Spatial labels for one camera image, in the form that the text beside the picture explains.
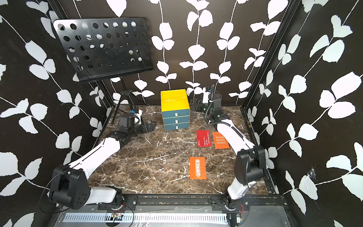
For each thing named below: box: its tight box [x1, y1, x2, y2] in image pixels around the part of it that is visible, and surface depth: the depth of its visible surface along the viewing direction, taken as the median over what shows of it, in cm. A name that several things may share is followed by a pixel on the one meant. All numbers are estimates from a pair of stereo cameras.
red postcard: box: [196, 129, 212, 148], surface depth 103 cm
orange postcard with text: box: [212, 131, 230, 149], surface depth 100 cm
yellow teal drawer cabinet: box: [160, 88, 191, 131], surface depth 95 cm
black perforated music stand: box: [53, 17, 154, 123], surface depth 72 cm
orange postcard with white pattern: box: [189, 157, 207, 180], surface depth 88 cm
